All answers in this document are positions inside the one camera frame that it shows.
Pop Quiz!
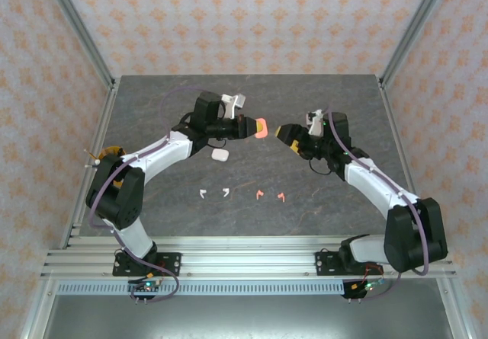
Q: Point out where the pink earbud charging case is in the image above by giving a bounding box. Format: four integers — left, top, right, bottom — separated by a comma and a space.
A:
254, 117, 269, 140

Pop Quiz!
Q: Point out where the yellow pen cup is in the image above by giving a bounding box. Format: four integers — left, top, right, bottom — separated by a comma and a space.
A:
93, 146, 127, 187

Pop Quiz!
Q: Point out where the grey metal panel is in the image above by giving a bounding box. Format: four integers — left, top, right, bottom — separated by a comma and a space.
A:
21, 293, 470, 339

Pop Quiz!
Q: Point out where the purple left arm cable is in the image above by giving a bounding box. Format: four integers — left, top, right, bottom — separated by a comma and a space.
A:
88, 86, 226, 305

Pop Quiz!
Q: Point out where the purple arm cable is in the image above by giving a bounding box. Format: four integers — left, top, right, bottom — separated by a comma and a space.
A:
326, 101, 432, 302
88, 86, 226, 305

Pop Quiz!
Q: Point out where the aluminium right table side rail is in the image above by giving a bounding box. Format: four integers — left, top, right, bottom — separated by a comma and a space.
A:
378, 78, 436, 248

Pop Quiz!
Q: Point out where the aluminium table side rail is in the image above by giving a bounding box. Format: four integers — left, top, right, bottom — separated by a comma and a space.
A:
378, 78, 436, 248
60, 78, 121, 249

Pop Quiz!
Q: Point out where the aluminium left table side rail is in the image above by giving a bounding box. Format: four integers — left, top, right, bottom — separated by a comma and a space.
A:
60, 78, 121, 249

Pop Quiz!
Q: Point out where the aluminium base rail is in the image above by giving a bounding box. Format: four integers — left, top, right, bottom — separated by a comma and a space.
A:
40, 235, 458, 280

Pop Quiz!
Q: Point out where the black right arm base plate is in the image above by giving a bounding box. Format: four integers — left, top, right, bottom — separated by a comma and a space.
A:
314, 250, 384, 277

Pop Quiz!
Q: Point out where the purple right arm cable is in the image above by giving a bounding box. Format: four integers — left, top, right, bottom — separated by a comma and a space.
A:
326, 101, 432, 302

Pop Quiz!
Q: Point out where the aluminium right frame post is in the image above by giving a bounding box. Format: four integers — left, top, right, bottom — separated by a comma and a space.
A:
379, 0, 457, 89

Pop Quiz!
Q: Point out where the aluminium frame post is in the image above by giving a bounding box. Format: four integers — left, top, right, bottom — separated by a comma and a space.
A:
379, 0, 457, 89
40, 0, 116, 89

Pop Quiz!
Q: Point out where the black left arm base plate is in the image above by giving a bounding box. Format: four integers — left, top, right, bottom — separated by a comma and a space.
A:
112, 251, 182, 277

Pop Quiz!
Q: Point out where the grey slotted cable duct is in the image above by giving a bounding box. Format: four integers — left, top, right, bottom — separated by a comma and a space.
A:
56, 282, 345, 296

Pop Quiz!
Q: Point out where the aluminium left frame post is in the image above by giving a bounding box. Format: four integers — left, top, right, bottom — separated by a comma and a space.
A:
40, 0, 116, 89

